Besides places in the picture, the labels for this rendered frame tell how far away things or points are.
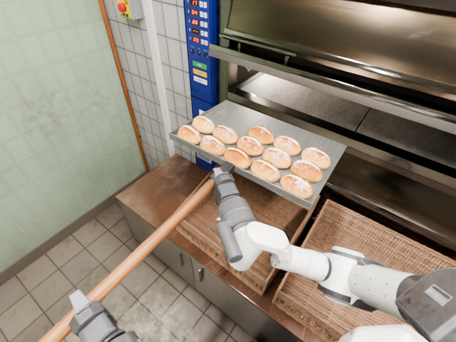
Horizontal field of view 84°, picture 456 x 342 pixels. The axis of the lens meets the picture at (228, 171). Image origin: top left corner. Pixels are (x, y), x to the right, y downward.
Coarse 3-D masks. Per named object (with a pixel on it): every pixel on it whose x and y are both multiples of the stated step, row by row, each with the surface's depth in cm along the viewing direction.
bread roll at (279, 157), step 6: (270, 150) 82; (276, 150) 81; (282, 150) 81; (264, 156) 84; (270, 156) 81; (276, 156) 80; (282, 156) 80; (288, 156) 81; (276, 162) 81; (282, 162) 80; (288, 162) 81; (282, 168) 82
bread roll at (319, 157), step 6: (306, 150) 84; (312, 150) 82; (318, 150) 82; (306, 156) 83; (312, 156) 82; (318, 156) 81; (324, 156) 81; (318, 162) 81; (324, 162) 81; (324, 168) 82
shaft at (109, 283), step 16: (208, 192) 72; (192, 208) 68; (176, 224) 65; (160, 240) 61; (128, 256) 57; (144, 256) 58; (112, 272) 54; (128, 272) 56; (96, 288) 52; (112, 288) 53; (64, 320) 48; (48, 336) 46; (64, 336) 47
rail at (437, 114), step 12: (216, 48) 97; (228, 48) 95; (252, 60) 90; (264, 60) 88; (288, 72) 85; (300, 72) 82; (336, 84) 78; (348, 84) 76; (372, 96) 74; (384, 96) 72; (408, 108) 70; (420, 108) 68; (432, 108) 67; (444, 120) 66
